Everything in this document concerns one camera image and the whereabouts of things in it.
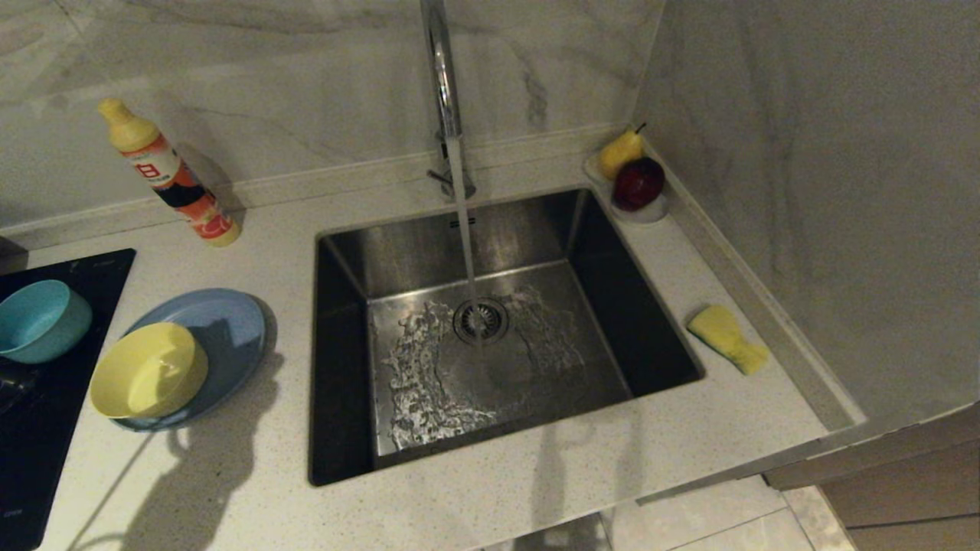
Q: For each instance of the chrome faucet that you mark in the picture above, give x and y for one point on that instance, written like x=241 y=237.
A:
x=442 y=76

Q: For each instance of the yellow sponge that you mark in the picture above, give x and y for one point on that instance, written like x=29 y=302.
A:
x=723 y=333

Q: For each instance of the metal sink drain strainer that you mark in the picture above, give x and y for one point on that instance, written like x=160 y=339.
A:
x=490 y=325

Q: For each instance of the stainless steel sink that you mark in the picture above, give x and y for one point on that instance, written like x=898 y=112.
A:
x=582 y=398

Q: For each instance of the running water stream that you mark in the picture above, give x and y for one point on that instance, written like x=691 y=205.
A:
x=463 y=222

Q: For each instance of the small white dish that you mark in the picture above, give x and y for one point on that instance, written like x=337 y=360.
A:
x=651 y=215

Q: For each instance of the yellow pear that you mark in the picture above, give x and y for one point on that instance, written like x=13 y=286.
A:
x=616 y=157

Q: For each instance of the red apple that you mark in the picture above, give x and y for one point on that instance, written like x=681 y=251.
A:
x=638 y=184

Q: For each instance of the blue plate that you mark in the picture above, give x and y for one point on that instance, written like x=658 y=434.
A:
x=230 y=329

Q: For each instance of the yellow bowl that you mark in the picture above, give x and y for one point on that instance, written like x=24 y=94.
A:
x=145 y=371

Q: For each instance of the teal bowl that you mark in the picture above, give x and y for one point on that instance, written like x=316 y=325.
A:
x=38 y=321

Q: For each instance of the black induction cooktop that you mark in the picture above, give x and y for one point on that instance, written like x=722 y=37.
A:
x=38 y=459

